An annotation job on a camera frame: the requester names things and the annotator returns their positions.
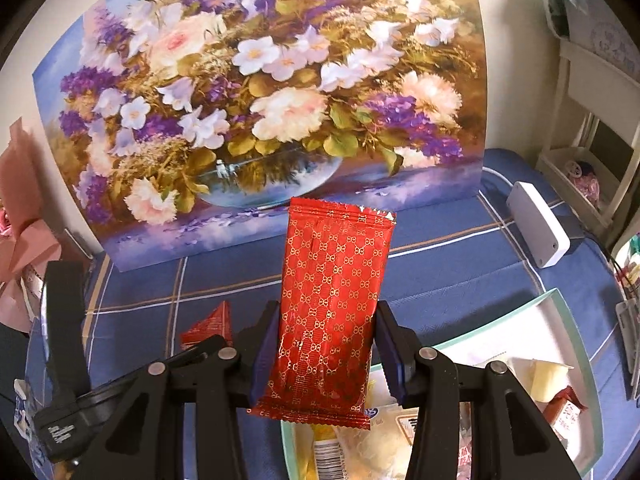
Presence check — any red white biscuit packet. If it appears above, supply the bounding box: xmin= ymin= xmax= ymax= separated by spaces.
xmin=542 ymin=386 xmax=588 ymax=448

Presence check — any clear bag white bun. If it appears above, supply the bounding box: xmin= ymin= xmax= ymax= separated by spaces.
xmin=334 ymin=378 xmax=419 ymax=480

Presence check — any red triangular snack packet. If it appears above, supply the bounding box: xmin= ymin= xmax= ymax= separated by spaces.
xmin=180 ymin=300 xmax=232 ymax=350

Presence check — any yellow cake snack packet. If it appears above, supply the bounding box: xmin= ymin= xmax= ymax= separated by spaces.
xmin=294 ymin=425 xmax=348 ymax=480

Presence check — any long red patterned packet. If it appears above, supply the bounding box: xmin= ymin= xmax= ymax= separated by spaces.
xmin=250 ymin=197 xmax=396 ymax=429

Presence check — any yellow jelly cup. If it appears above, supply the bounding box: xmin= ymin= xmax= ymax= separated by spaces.
xmin=506 ymin=358 xmax=573 ymax=403

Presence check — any crumpled blue white wrapper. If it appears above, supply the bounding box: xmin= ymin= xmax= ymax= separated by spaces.
xmin=13 ymin=378 xmax=44 ymax=468

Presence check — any smartphone on stand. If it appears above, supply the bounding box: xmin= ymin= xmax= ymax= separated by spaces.
xmin=615 ymin=299 xmax=638 ymax=370

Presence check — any pink paper flower bouquet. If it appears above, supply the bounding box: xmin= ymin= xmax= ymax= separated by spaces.
xmin=1 ymin=120 xmax=62 ymax=333

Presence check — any white rectangular device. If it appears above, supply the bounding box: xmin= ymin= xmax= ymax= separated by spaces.
xmin=506 ymin=181 xmax=570 ymax=269

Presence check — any white wooden shelf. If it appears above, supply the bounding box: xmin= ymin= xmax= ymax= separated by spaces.
xmin=536 ymin=39 xmax=639 ymax=236

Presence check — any floral still life painting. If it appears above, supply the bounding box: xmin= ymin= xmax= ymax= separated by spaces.
xmin=32 ymin=0 xmax=487 ymax=271

